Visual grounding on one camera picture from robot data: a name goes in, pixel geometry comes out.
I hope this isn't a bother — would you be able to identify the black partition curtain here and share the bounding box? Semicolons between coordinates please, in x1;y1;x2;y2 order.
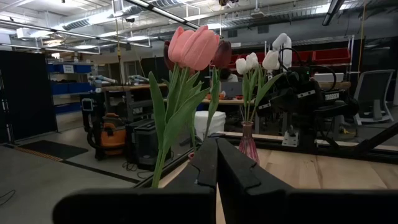
0;50;58;144

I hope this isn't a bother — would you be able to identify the white artificial tulip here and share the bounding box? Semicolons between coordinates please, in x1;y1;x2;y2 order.
235;58;252;124
244;52;261;124
248;49;284;124

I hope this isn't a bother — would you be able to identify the wooden workbench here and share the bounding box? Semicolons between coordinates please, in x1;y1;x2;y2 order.
99;82;169;94

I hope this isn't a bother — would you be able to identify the small tablet screen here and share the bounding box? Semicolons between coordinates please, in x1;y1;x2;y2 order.
80;97;95;112

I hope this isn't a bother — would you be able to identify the black floor mat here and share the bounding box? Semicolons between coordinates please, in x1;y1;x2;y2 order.
17;139;90;162

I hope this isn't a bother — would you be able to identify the white bucket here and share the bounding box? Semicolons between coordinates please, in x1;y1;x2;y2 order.
193;110;227;141

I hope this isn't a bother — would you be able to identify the pink artificial tulip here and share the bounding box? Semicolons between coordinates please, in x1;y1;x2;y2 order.
155;26;221;187
148;27;200;189

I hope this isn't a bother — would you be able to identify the white arm base bracket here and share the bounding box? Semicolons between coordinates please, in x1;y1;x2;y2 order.
281;126;300;147

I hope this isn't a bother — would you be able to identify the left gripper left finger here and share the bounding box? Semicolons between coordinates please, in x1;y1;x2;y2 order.
52;136;219;224

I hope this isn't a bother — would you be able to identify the person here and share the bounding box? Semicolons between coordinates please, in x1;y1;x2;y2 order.
218;67;239;84

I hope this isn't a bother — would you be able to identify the yellow hanging cable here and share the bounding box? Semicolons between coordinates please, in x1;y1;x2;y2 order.
114;17;123;62

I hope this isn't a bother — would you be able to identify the grey office chair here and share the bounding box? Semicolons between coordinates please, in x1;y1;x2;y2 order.
353;69;396;126

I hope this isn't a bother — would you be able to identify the grey laptop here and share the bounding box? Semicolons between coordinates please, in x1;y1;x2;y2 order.
220;81;244;98

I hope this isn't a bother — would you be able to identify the red storage bin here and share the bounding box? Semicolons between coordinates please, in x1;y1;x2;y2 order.
312;47;352;65
290;50;313;65

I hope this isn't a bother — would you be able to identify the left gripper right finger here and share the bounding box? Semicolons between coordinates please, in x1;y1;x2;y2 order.
216;138;398;224

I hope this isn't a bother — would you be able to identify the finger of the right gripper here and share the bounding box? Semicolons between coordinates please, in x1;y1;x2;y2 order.
287;90;317;110
256;93;280;118

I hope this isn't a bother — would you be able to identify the orange shop vacuum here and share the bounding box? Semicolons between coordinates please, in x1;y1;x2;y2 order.
86;112;127;160

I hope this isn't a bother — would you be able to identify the black computer case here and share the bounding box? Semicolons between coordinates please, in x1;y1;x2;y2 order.
125;119;172;171

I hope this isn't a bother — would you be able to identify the blue storage bin shelf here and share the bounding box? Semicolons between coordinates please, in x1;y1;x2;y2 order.
46;63;96;114

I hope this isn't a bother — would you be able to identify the black overhead light bar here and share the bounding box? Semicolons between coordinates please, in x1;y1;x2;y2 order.
123;0;201;30

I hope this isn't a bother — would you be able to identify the silver ventilation duct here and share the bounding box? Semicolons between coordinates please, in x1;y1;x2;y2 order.
60;0;175;32

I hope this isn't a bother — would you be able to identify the purple ribbed glass vase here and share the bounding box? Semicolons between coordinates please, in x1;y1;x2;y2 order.
238;121;261;165

